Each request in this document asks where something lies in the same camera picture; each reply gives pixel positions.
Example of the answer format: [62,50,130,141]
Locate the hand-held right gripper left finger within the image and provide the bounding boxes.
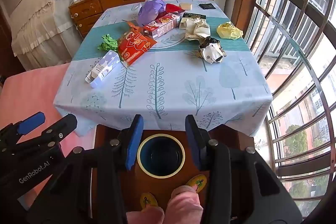
[26,114,144,224]

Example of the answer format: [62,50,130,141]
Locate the strawberry bear carton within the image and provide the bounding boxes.
[143,13,182,39]

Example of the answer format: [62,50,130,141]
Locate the purple plastic bag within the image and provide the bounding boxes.
[138,0,167,26]

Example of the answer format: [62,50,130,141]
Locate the yellow paper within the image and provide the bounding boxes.
[217,21,244,40]

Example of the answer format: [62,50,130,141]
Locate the black and white paper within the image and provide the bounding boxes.
[198,36,227,64]

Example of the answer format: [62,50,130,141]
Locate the person's left leg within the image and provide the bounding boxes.
[126,207,165,224]

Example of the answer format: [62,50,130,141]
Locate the blue bin with cream rim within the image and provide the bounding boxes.
[137,134,186,179]

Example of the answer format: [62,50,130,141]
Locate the green paper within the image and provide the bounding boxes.
[98,34,118,52]

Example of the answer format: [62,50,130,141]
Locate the green and cream box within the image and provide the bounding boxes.
[179,12,208,30]

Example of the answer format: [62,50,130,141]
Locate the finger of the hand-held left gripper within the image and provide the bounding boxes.
[16,114,78,156]
[0,112,46,147]

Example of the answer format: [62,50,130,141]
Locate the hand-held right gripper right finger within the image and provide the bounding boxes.
[185,115,303,224]

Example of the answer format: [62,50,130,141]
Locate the white lace cloth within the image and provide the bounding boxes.
[9,0,82,69]

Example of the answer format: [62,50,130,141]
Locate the white star-print box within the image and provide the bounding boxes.
[85,50,121,89]

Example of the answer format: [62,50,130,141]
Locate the orange snack packet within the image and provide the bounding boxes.
[117,21,157,67]

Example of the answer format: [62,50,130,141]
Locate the red packet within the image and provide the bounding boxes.
[165,3,186,14]

